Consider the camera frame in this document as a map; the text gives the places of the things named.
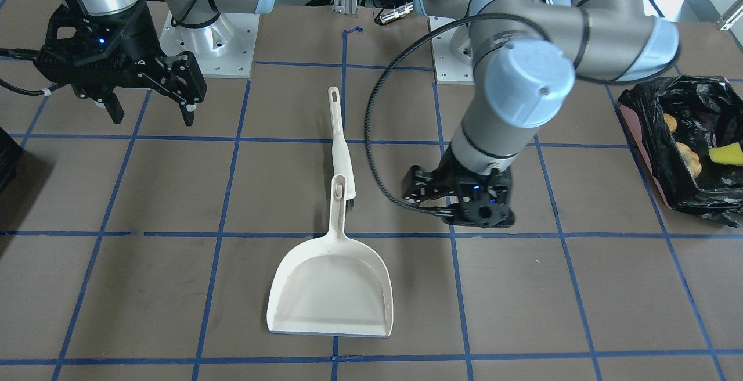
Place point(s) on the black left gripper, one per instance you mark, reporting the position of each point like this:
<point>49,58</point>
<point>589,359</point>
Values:
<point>422,185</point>

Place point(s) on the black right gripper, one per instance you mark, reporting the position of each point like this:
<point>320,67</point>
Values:
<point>134,41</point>

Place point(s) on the white hand brush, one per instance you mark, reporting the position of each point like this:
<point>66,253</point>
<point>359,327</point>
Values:
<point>340,152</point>

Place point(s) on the beige plastic dustpan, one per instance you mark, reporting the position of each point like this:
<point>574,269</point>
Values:
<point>332,285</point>

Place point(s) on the brown bread roll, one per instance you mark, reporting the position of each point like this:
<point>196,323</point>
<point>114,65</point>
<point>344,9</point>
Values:
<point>690,158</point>

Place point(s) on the yellow sponge piece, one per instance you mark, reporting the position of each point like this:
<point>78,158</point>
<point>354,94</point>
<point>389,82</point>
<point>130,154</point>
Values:
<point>727,155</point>

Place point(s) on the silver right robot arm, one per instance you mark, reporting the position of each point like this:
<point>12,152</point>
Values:
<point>192,14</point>

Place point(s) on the black lined trash bin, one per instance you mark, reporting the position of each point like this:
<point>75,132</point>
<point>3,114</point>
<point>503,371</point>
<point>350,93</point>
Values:
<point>708,114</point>

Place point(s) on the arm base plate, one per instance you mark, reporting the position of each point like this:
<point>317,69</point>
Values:
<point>224,49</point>
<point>451,52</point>

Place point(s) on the silver cable connector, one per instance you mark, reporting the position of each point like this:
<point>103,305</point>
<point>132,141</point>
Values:
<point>387,16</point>

